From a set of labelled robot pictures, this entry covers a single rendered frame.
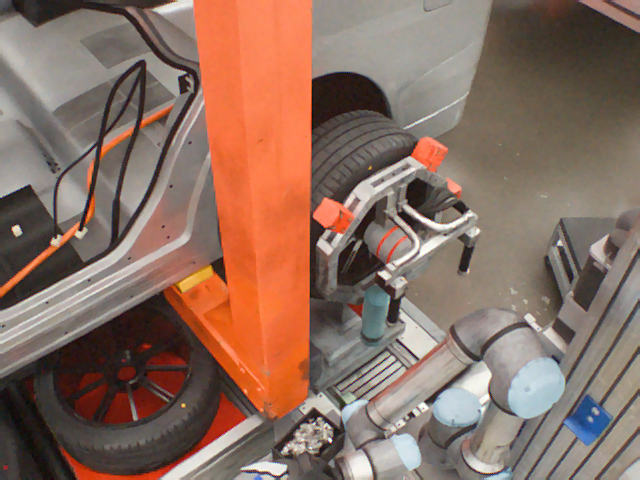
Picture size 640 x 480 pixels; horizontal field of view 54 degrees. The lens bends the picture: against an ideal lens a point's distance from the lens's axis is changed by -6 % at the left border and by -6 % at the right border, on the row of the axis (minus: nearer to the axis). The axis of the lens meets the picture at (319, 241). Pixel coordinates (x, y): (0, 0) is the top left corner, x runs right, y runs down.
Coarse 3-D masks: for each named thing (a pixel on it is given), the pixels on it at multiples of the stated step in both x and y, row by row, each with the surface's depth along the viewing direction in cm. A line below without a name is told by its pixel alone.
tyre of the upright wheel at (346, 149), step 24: (336, 120) 214; (360, 120) 214; (384, 120) 220; (312, 144) 209; (336, 144) 206; (360, 144) 205; (384, 144) 206; (408, 144) 212; (312, 168) 205; (336, 168) 201; (360, 168) 201; (312, 192) 203; (336, 192) 200; (312, 216) 202; (312, 240) 207; (312, 264) 216; (384, 264) 250; (312, 288) 225
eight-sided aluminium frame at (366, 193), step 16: (416, 160) 212; (384, 176) 205; (400, 176) 204; (416, 176) 209; (432, 176) 216; (352, 192) 202; (368, 192) 199; (384, 192) 202; (352, 208) 204; (368, 208) 201; (352, 224) 201; (320, 240) 205; (336, 240) 202; (320, 256) 208; (336, 256) 205; (320, 272) 214; (336, 272) 212; (320, 288) 219; (336, 288) 223; (352, 288) 236; (352, 304) 234
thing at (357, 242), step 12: (384, 168) 210; (420, 180) 231; (408, 192) 242; (420, 192) 236; (408, 204) 239; (420, 204) 241; (372, 216) 235; (408, 216) 245; (324, 228) 208; (360, 228) 235; (348, 240) 227; (360, 240) 232; (348, 252) 233; (360, 252) 250; (348, 264) 237; (360, 264) 246; (372, 264) 246; (348, 276) 240; (360, 276) 243
